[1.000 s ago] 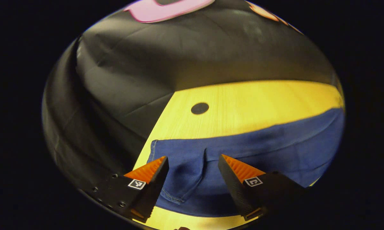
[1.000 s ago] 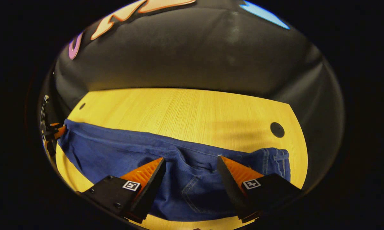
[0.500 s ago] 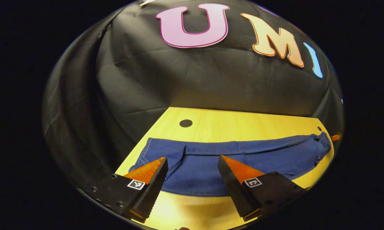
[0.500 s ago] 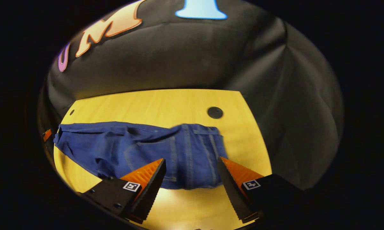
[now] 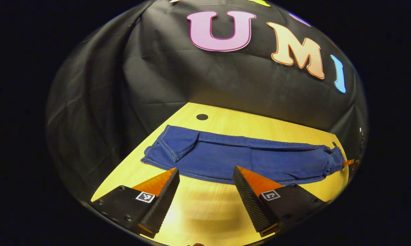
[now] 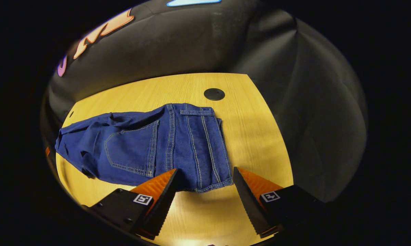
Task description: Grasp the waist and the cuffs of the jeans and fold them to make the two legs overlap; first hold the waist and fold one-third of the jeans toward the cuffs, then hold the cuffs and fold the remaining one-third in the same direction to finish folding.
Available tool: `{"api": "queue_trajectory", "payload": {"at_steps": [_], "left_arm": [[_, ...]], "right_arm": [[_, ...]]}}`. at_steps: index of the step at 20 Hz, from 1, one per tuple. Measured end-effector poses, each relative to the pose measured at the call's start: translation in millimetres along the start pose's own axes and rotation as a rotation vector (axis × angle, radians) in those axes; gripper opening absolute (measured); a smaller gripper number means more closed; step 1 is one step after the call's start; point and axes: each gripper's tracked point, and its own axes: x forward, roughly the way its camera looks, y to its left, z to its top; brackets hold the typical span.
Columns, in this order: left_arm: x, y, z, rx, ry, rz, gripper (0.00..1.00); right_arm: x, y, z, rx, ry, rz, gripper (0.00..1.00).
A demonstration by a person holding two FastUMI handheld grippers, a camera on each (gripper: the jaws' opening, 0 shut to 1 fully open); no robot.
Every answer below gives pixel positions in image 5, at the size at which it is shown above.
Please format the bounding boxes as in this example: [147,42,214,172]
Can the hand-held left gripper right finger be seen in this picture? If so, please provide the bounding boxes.
[232,166,329,237]

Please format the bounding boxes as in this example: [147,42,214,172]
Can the black backdrop cloth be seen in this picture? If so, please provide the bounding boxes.
[45,0,368,202]

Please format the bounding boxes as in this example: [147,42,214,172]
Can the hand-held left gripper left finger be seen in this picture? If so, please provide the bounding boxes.
[90,167,180,239]

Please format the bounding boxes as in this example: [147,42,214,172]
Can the blue denim jeans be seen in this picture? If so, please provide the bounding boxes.
[140,125,346,185]

